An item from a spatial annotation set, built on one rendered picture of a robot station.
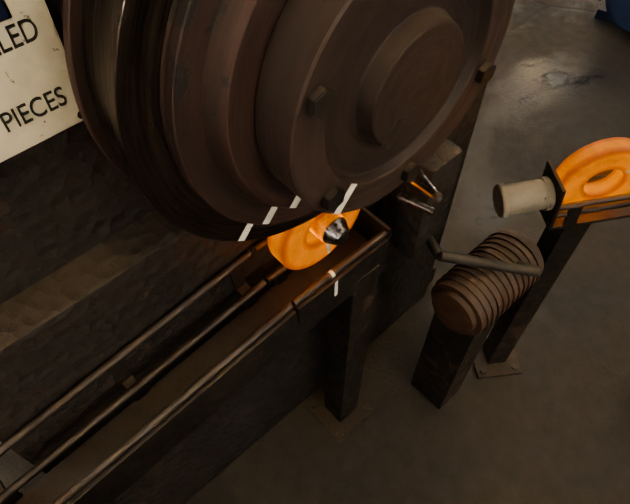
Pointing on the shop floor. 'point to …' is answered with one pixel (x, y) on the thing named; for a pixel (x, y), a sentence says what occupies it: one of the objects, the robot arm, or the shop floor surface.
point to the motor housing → (470, 312)
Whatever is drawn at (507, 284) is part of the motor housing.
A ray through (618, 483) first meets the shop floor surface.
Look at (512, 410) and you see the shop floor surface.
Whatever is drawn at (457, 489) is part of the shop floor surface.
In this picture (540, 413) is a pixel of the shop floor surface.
